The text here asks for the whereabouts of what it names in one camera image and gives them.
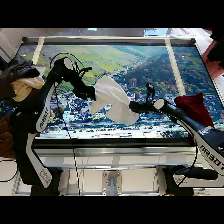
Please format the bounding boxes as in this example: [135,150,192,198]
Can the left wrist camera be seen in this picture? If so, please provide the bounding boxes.
[77,66,94,79]

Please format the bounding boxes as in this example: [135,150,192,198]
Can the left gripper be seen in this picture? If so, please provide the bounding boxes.
[77,83,98,102]

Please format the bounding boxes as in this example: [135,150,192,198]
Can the dark brown garment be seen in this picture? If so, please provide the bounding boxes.
[0,74,17,101]

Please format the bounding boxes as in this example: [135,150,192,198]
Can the silver frame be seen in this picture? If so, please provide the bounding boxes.
[0,145,224,197]

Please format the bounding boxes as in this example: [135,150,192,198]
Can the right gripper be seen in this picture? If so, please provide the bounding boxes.
[128,100,150,115]

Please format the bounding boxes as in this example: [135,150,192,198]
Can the grey garment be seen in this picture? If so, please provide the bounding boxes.
[0,54,41,84]

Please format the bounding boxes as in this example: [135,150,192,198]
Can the white shirt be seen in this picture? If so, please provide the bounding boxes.
[88,75,141,126]

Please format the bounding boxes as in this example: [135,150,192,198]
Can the black cable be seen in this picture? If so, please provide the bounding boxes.
[176,119,201,188]
[53,81,83,197]

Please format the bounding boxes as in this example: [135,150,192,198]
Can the red garment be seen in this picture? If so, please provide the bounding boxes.
[173,92,215,129]

